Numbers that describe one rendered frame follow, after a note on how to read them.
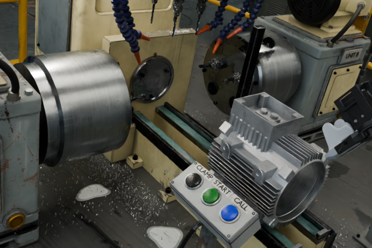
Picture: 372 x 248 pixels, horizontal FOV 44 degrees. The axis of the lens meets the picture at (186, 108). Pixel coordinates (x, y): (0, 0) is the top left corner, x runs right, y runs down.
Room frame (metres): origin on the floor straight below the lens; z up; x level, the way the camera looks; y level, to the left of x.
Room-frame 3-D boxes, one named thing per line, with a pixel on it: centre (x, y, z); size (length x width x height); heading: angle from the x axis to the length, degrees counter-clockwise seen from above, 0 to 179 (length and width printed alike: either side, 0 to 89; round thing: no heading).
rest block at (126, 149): (1.12, 0.17, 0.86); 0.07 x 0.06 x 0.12; 133
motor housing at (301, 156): (0.88, -0.20, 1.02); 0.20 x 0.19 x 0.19; 43
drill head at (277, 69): (1.37, -0.20, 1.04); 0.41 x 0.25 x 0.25; 133
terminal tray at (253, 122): (0.91, -0.18, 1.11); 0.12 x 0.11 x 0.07; 43
